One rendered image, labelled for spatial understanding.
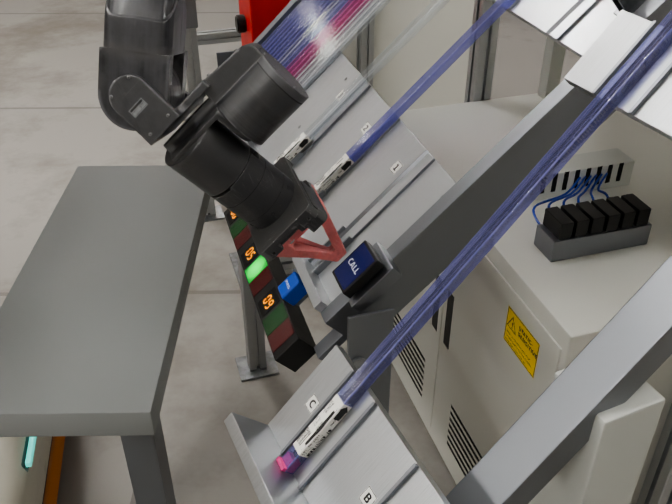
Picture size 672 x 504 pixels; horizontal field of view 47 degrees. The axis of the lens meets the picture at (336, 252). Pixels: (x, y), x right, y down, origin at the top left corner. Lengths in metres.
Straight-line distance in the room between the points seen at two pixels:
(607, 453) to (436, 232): 0.29
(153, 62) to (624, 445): 0.48
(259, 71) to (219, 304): 1.43
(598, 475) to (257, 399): 1.20
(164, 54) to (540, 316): 0.63
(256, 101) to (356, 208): 0.31
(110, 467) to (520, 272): 0.96
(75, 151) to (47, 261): 1.71
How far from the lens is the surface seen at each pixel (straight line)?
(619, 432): 0.63
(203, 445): 1.68
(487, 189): 0.80
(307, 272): 0.87
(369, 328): 0.79
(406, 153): 0.91
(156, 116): 0.65
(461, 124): 1.50
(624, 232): 1.17
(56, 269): 1.18
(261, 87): 0.64
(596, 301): 1.07
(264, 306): 0.96
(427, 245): 0.81
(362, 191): 0.92
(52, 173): 2.77
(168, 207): 1.28
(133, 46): 0.65
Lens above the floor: 1.25
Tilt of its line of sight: 35 degrees down
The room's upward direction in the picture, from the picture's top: straight up
